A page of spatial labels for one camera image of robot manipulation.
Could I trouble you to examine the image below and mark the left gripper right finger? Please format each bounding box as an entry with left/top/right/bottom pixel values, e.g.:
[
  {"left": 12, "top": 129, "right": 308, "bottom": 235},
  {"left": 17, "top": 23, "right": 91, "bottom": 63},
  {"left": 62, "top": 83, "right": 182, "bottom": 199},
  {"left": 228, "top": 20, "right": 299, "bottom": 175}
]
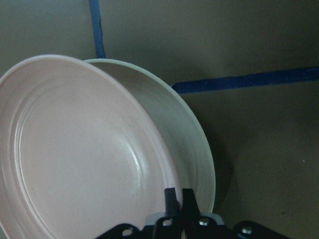
[{"left": 181, "top": 188, "right": 201, "bottom": 224}]

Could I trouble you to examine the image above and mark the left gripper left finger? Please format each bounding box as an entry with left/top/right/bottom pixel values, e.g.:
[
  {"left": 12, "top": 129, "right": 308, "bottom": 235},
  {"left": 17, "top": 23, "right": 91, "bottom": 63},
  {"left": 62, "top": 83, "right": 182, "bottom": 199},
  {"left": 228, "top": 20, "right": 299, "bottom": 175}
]
[{"left": 164, "top": 188, "right": 179, "bottom": 217}]

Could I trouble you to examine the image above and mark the pink plate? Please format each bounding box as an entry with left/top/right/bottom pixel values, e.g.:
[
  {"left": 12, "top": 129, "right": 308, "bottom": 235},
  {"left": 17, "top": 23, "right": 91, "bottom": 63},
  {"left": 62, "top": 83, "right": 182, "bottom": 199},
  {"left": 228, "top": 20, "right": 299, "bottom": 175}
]
[{"left": 0, "top": 55, "right": 181, "bottom": 239}]

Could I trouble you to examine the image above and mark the cream plate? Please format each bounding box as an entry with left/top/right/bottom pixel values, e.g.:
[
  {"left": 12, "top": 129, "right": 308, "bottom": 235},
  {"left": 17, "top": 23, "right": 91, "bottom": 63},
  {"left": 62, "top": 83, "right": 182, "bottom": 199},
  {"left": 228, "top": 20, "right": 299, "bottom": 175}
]
[{"left": 86, "top": 59, "right": 216, "bottom": 213}]

